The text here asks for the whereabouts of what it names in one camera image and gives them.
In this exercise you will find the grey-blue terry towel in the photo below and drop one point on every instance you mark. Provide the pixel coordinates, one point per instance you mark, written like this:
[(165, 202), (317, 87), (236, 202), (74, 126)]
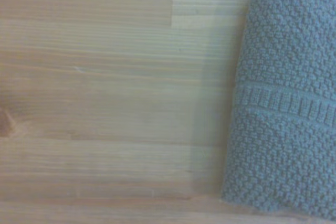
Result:
[(286, 108)]

